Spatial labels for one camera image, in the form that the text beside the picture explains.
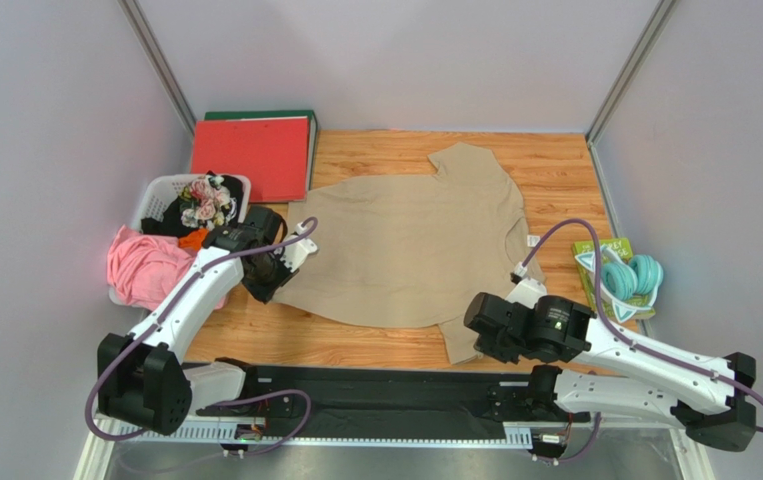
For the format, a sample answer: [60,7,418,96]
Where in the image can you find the teal cat-ear headphones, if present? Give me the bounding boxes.
[592,244,665,325]

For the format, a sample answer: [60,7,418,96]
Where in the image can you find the orange t-shirt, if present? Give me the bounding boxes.
[178,228,210,252]

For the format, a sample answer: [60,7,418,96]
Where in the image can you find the green book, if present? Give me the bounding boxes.
[571,237,657,322]

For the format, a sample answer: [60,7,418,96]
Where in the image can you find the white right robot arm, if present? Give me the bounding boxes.
[463,292,759,452]

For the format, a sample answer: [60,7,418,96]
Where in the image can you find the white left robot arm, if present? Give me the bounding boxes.
[84,206,318,441]

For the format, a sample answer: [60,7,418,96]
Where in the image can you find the black floral t-shirt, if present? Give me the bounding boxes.
[139,172,243,238]

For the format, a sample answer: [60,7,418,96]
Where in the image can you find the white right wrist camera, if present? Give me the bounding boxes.
[505,262,547,309]

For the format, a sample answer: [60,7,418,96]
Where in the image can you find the aluminium frame rail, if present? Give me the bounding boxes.
[73,374,718,480]

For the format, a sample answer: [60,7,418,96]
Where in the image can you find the beige t-shirt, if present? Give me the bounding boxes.
[274,143,529,364]

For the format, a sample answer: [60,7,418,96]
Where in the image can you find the green folder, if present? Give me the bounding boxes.
[203,109,320,204]

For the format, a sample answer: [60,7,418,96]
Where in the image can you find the pink t-shirt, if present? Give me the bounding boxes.
[106,225,196,310]

